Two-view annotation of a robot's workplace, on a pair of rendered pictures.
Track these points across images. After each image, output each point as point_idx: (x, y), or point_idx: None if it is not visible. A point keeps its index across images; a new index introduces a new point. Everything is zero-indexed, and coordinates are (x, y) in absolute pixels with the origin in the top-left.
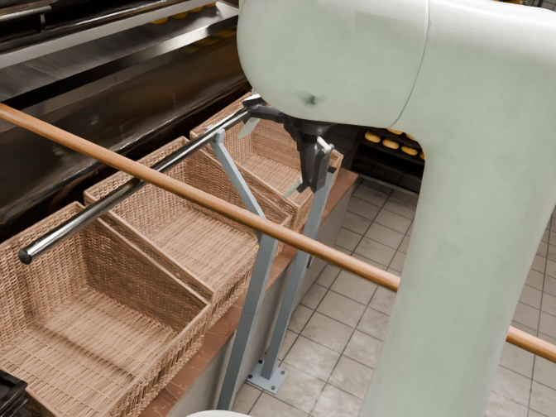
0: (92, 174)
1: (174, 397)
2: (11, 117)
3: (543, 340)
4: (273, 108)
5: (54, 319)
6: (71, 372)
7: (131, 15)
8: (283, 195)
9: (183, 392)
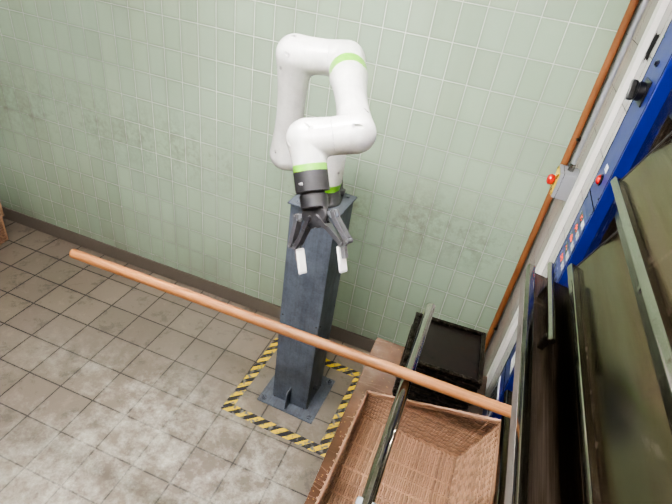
0: None
1: (316, 485)
2: None
3: (128, 271)
4: (332, 230)
5: None
6: (394, 492)
7: (517, 425)
8: (306, 271)
9: (310, 492)
